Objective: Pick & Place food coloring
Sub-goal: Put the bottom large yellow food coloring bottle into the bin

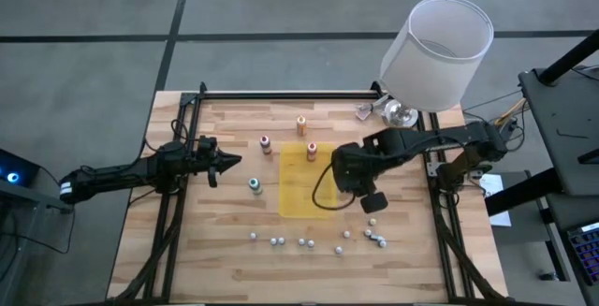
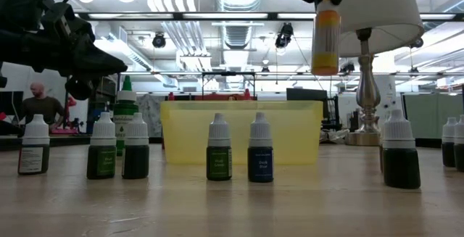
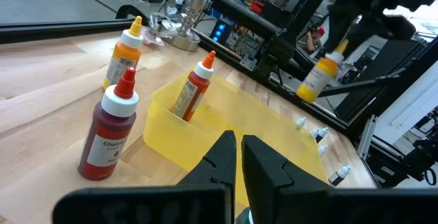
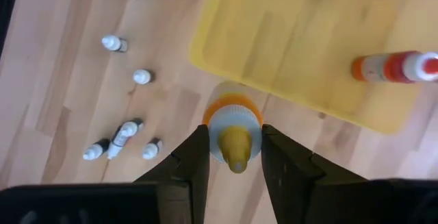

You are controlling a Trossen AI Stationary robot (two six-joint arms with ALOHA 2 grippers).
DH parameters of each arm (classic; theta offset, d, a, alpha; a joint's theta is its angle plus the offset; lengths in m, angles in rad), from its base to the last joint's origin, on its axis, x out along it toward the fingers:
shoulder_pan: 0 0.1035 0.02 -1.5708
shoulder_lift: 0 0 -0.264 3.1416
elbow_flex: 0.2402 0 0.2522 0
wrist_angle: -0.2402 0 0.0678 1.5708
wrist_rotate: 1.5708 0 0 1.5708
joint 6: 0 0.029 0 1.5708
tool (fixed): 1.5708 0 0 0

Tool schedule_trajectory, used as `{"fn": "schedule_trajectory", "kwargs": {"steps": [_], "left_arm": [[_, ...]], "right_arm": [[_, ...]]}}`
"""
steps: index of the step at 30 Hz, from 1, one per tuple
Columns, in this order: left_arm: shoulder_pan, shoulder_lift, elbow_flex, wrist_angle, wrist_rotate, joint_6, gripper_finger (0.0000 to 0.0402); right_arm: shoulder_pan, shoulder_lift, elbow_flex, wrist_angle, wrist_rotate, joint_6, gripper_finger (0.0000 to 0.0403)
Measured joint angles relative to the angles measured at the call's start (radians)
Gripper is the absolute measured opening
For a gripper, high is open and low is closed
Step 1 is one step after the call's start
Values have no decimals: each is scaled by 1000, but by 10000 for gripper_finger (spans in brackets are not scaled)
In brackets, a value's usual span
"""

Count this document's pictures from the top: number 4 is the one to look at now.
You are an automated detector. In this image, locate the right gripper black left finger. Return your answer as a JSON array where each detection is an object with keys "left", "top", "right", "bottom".
[{"left": 133, "top": 125, "right": 211, "bottom": 224}]

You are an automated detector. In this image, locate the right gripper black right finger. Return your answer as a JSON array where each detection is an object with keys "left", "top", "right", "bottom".
[{"left": 261, "top": 124, "right": 369, "bottom": 224}]

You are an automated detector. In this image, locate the large yellow colouring bottle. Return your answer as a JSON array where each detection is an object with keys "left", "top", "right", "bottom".
[{"left": 201, "top": 79, "right": 264, "bottom": 175}]

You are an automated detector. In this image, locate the small olive green dropper bottle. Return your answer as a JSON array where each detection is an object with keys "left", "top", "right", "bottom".
[{"left": 82, "top": 138, "right": 111, "bottom": 161}]

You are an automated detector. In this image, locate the yellow translucent plastic bin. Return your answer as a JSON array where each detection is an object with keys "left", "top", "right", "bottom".
[{"left": 188, "top": 0, "right": 438, "bottom": 136}]

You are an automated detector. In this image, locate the black aluminium rig frame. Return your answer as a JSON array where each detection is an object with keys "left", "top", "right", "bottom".
[{"left": 0, "top": 0, "right": 22, "bottom": 59}]

